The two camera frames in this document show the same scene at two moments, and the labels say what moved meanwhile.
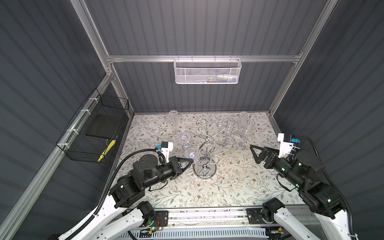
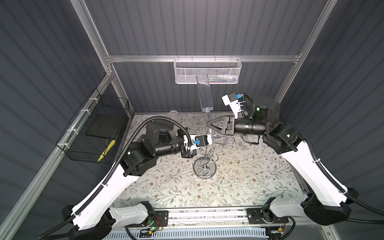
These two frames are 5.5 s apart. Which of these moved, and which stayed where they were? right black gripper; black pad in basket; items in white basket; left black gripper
Moved: right black gripper; left black gripper
Stayed: items in white basket; black pad in basket
